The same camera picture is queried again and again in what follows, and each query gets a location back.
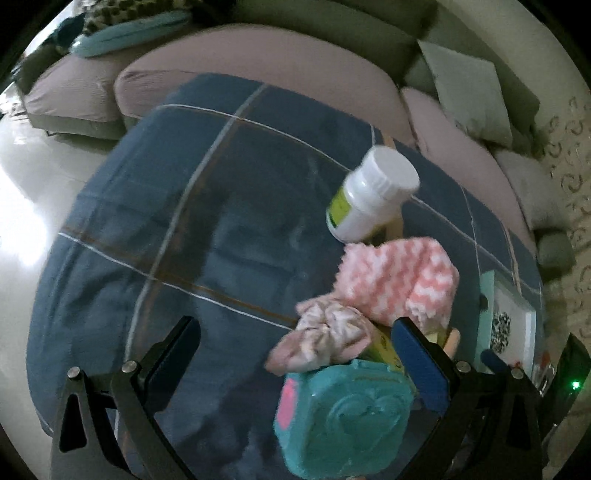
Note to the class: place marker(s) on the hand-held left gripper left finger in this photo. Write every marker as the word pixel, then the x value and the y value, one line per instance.
pixel 182 341

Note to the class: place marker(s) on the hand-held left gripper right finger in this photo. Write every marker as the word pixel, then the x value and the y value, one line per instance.
pixel 418 364

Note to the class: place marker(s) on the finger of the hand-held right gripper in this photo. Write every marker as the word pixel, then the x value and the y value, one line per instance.
pixel 493 359

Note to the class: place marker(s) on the green tissue pack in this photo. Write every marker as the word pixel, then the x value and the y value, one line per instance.
pixel 383 348

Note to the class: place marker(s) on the white cardboard box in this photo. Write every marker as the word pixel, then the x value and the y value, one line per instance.
pixel 487 295

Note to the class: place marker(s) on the pink white fluffy cloth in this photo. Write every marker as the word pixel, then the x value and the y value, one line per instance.
pixel 392 272

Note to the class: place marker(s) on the leopard print cloth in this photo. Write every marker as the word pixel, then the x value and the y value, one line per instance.
pixel 502 330

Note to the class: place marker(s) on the teal heart toy case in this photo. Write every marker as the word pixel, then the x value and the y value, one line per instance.
pixel 351 415

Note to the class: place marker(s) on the pink patterned scrunchie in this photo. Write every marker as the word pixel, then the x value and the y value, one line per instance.
pixel 323 337

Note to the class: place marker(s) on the blue plaid blanket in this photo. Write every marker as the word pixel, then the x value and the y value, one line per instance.
pixel 207 230

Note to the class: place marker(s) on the small green pillow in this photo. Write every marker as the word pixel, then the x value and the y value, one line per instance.
pixel 554 251

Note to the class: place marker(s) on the white plastic bottle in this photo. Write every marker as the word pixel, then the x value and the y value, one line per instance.
pixel 374 194

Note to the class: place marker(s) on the grey pillow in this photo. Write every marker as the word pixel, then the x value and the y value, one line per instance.
pixel 526 184

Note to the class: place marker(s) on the light green pillow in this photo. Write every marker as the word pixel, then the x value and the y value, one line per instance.
pixel 466 92

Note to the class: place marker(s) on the pink sofa cushions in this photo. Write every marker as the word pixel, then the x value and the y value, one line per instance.
pixel 277 60

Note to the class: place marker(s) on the teal cushion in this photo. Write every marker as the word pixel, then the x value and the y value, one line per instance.
pixel 124 34

